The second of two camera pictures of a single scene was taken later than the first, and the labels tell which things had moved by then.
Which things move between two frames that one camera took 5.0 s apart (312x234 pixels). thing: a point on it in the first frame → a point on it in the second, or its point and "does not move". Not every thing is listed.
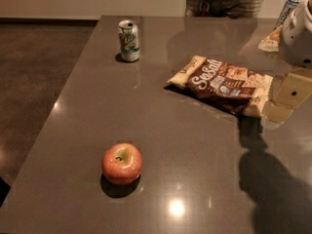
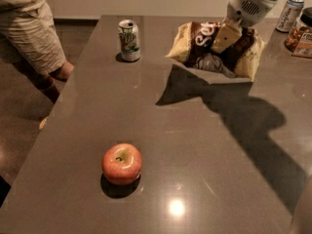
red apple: [122, 164] does not move
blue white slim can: [286, 12] does not move
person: [225, 0] → [27, 34]
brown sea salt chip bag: [242, 91] → [192, 50]
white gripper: [297, 38] → [250, 8]
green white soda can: [129, 40] does not move
